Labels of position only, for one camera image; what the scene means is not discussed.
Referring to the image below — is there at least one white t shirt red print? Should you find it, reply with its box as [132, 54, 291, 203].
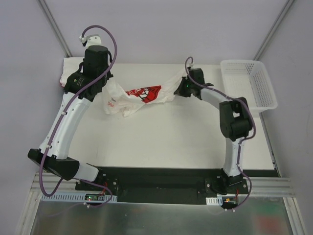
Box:
[101, 70, 186, 117]

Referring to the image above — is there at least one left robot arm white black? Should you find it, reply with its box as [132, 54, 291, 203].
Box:
[28, 46, 112, 190]

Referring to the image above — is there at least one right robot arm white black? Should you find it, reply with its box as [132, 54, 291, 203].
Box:
[174, 67, 256, 193]

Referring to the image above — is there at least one folded white t shirt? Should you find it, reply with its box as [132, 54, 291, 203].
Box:
[60, 57, 83, 87]

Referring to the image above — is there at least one white plastic basket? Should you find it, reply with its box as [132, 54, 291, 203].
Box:
[220, 60, 278, 116]

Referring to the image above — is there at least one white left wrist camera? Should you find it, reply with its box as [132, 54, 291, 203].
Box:
[79, 34, 102, 47]

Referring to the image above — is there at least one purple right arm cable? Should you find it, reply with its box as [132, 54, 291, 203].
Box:
[184, 56, 257, 208]

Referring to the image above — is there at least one aluminium frame post left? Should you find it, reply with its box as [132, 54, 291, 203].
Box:
[36, 0, 72, 58]

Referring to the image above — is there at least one aluminium frame post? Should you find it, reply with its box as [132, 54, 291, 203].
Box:
[36, 0, 72, 58]
[253, 0, 297, 61]

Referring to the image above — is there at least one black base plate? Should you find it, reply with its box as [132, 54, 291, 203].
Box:
[75, 167, 248, 205]

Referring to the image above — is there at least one white slotted cable duct right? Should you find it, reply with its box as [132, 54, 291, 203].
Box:
[205, 196, 238, 206]

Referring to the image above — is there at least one white slotted cable duct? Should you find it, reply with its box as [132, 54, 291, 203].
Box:
[42, 192, 117, 203]
[205, 196, 238, 206]

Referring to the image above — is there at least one aluminium side rail right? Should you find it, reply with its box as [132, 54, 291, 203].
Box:
[259, 113, 281, 177]

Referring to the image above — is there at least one aluminium front rail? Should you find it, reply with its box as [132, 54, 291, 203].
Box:
[31, 172, 295, 196]

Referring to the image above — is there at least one white slotted cable duct left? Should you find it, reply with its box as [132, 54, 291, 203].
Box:
[42, 192, 117, 203]

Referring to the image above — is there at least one aluminium frame post right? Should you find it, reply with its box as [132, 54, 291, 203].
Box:
[253, 0, 297, 61]

